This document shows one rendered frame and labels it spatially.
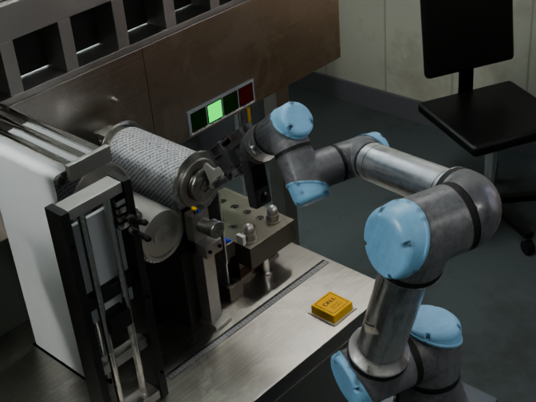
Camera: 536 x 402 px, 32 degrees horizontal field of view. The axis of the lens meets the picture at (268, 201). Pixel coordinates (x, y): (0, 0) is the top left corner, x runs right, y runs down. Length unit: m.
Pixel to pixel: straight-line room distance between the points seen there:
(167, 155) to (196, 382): 0.50
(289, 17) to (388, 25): 2.23
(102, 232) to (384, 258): 0.59
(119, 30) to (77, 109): 0.21
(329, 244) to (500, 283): 0.74
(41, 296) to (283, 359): 0.55
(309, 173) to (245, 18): 0.85
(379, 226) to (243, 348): 0.77
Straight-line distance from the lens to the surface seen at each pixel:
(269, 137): 1.83
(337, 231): 4.13
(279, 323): 2.22
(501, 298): 3.77
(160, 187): 2.10
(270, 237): 2.29
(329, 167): 1.81
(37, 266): 2.07
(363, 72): 5.11
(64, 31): 2.19
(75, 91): 2.23
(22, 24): 2.12
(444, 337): 1.83
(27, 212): 1.98
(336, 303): 2.23
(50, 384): 2.18
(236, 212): 2.39
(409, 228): 1.44
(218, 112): 2.56
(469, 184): 1.52
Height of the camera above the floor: 2.31
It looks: 32 degrees down
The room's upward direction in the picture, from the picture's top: 5 degrees counter-clockwise
